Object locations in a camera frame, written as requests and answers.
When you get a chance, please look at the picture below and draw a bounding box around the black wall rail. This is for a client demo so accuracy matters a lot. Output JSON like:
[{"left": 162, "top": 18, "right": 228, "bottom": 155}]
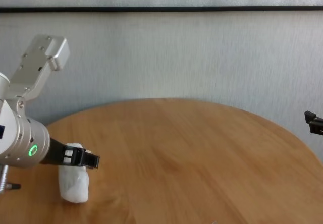
[{"left": 0, "top": 6, "right": 323, "bottom": 14}]

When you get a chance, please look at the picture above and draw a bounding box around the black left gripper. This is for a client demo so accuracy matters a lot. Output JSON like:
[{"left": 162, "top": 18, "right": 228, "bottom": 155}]
[{"left": 39, "top": 137, "right": 100, "bottom": 170}]

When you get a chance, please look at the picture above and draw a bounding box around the left arm cable connector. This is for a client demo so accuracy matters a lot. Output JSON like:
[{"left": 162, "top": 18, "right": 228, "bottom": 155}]
[{"left": 0, "top": 164, "right": 22, "bottom": 199}]

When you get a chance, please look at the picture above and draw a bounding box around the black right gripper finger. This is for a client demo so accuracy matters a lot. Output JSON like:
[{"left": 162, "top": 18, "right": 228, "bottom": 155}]
[{"left": 304, "top": 110, "right": 323, "bottom": 134}]

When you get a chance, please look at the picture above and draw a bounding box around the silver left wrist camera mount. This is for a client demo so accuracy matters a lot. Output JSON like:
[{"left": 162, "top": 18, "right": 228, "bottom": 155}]
[{"left": 9, "top": 34, "right": 70, "bottom": 101}]

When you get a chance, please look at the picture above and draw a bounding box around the white plastic-wrapped sandbag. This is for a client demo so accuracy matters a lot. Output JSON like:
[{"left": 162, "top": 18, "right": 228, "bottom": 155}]
[{"left": 58, "top": 142, "right": 89, "bottom": 204}]

